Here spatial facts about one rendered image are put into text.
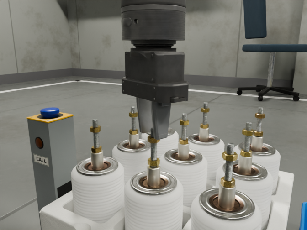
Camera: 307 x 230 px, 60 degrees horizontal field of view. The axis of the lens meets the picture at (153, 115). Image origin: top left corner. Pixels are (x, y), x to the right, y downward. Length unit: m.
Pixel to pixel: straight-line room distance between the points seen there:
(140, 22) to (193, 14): 3.02
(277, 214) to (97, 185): 0.32
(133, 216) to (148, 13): 0.29
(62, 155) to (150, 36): 0.38
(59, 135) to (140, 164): 0.19
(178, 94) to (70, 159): 0.37
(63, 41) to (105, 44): 0.73
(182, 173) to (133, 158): 0.11
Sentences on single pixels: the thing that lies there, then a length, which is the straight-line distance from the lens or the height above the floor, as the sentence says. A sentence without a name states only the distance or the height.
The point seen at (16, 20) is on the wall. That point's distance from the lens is 3.98.
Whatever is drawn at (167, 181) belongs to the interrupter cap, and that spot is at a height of 0.25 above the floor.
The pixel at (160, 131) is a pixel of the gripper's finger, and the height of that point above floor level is 0.35.
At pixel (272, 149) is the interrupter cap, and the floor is 0.25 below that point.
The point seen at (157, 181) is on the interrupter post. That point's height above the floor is 0.26.
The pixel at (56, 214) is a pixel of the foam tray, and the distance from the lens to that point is 0.52.
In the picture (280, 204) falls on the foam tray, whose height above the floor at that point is 0.18.
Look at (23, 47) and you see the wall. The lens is 4.00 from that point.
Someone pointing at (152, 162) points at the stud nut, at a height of 0.29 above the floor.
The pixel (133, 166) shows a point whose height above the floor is 0.23.
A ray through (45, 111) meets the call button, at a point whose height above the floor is 0.33.
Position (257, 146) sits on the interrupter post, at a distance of 0.60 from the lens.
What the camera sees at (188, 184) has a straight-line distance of 0.51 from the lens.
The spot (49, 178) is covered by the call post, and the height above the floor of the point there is 0.18.
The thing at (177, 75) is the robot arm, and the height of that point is 0.43.
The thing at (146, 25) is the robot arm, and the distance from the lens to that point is 0.35.
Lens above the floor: 0.47
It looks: 15 degrees down
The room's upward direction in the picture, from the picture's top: straight up
